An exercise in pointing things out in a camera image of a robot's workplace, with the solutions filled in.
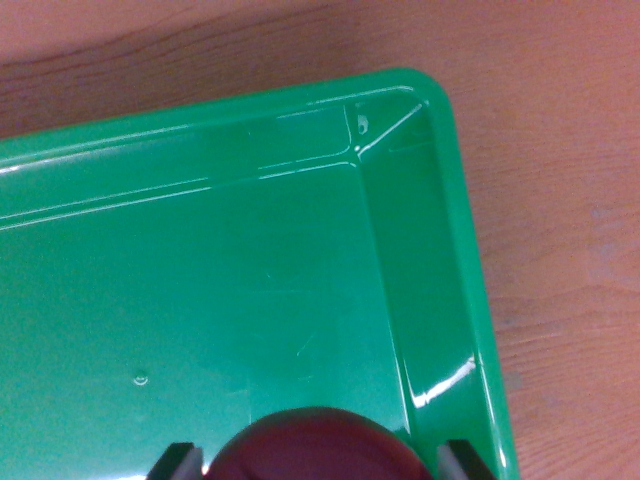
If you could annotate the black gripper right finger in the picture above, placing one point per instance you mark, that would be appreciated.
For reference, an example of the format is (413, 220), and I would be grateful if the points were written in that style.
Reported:
(465, 462)

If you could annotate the green plastic bin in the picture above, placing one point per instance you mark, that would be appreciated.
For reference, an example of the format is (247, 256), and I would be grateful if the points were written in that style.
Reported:
(200, 250)

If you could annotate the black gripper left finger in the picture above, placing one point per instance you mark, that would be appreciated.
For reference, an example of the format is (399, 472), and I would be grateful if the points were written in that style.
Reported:
(175, 462)

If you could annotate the dark red plum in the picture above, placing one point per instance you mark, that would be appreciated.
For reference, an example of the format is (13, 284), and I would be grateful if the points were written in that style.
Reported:
(315, 445)

